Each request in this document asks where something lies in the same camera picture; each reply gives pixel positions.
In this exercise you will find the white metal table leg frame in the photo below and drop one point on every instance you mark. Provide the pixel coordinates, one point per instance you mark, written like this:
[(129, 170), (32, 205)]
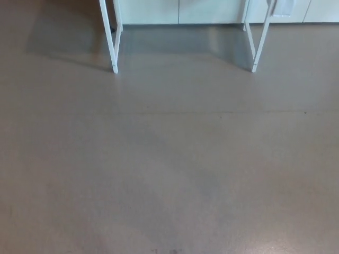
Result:
[(262, 39), (108, 31)]

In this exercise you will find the small black floor object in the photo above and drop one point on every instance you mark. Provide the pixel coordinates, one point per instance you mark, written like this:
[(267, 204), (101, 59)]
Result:
[(113, 29)]

